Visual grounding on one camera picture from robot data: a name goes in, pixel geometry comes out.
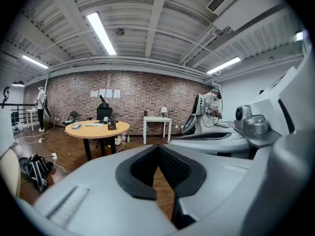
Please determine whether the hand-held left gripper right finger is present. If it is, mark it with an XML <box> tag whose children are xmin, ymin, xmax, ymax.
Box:
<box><xmin>157</xmin><ymin>144</ymin><xmax>315</xmax><ymax>236</ymax></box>

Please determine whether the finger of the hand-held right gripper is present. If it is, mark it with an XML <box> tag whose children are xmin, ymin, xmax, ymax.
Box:
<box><xmin>168</xmin><ymin>132</ymin><xmax>252</xmax><ymax>156</ymax></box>
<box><xmin>177</xmin><ymin>127</ymin><xmax>237</xmax><ymax>139</ymax></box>

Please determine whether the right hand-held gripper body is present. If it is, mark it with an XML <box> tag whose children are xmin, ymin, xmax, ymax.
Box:
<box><xmin>233</xmin><ymin>30</ymin><xmax>315</xmax><ymax>149</ymax></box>

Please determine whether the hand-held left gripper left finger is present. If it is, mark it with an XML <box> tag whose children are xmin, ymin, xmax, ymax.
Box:
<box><xmin>16</xmin><ymin>144</ymin><xmax>179</xmax><ymax>236</ymax></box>

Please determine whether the white side table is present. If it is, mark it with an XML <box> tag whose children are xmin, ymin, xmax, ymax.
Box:
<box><xmin>143</xmin><ymin>116</ymin><xmax>173</xmax><ymax>145</ymax></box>

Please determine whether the round wooden table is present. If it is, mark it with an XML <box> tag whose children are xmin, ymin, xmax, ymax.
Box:
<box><xmin>65</xmin><ymin>120</ymin><xmax>130</xmax><ymax>162</ymax></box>

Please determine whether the black office chair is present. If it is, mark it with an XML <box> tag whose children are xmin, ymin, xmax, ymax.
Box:
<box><xmin>86</xmin><ymin>94</ymin><xmax>114</xmax><ymax>149</ymax></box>

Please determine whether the black folding chair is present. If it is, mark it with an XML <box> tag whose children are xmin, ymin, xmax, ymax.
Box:
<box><xmin>62</xmin><ymin>110</ymin><xmax>78</xmax><ymax>134</ymax></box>

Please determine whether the beige desk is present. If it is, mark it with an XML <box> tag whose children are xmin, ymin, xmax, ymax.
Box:
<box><xmin>0</xmin><ymin>148</ymin><xmax>22</xmax><ymax>199</ymax></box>

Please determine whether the white ceiling air conditioner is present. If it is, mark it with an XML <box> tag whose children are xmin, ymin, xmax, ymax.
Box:
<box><xmin>205</xmin><ymin>0</ymin><xmax>291</xmax><ymax>32</ymax></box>

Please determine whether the small white table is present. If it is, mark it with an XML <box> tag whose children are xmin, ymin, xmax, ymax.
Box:
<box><xmin>25</xmin><ymin>109</ymin><xmax>40</xmax><ymax>132</ymax></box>

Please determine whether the white cardboard box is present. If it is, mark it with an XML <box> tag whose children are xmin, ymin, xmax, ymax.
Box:
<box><xmin>0</xmin><ymin>108</ymin><xmax>16</xmax><ymax>157</ymax></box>

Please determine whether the black metal railing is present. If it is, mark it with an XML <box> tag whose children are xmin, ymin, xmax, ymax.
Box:
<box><xmin>0</xmin><ymin>103</ymin><xmax>36</xmax><ymax>133</ymax></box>

